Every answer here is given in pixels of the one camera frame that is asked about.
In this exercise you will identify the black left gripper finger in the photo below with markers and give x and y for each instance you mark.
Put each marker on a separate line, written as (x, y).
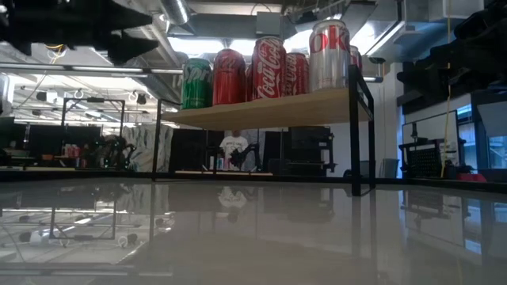
(126, 16)
(126, 47)

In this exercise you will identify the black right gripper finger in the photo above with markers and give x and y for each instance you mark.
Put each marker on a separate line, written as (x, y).
(491, 23)
(467, 63)

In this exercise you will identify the green Sprite can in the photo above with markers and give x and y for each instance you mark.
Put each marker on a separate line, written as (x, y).
(197, 85)

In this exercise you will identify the red Coca-Cola can dark figure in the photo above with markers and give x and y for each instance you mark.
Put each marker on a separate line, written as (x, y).
(269, 67)

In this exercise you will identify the red Coca-Cola original taste can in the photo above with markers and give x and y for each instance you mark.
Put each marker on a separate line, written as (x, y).
(298, 75)

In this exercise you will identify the black background robot arm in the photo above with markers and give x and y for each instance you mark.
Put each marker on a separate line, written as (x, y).
(115, 152)
(253, 152)

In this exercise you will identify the wooden shelf rack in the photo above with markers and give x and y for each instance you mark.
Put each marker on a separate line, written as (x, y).
(277, 111)

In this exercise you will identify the grey patterned drape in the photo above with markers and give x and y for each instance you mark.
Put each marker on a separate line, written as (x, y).
(146, 146)

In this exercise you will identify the black pegboard cart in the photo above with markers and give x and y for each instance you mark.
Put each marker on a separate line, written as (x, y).
(425, 158)

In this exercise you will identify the small red box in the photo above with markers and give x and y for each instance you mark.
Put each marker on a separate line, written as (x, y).
(471, 177)

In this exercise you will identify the light wooden table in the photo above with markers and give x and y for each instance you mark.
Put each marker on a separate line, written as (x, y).
(435, 183)

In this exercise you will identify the grey waste bin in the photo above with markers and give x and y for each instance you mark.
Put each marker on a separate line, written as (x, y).
(390, 168)

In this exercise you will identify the person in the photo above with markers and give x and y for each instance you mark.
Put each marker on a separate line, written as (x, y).
(233, 144)

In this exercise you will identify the black cabinet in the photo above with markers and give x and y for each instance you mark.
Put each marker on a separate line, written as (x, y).
(305, 150)

